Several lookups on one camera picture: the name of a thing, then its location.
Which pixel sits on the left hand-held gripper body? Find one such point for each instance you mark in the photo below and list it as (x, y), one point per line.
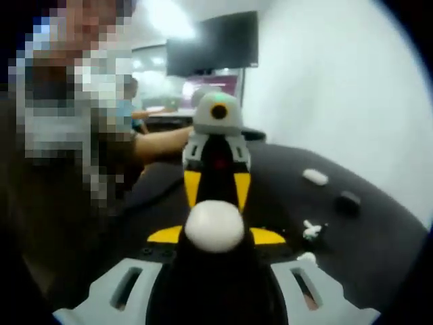
(206, 118)

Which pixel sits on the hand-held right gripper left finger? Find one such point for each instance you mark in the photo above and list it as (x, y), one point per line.
(94, 301)

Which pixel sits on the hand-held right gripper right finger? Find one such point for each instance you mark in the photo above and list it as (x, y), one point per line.
(335, 301)

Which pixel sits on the white round charging case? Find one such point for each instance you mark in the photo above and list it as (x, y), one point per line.
(213, 227)

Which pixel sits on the white earphone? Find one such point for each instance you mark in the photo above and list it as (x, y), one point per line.
(310, 231)
(307, 258)

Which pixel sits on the white oval charging case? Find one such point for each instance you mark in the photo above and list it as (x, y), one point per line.
(315, 176)

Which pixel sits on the black charging case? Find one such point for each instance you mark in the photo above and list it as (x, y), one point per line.
(346, 202)

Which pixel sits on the purple lit screen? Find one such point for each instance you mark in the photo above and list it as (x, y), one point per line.
(216, 84)

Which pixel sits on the white background desk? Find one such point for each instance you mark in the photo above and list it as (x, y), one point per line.
(162, 113)

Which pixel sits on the black monitor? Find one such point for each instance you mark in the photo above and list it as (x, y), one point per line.
(213, 44)

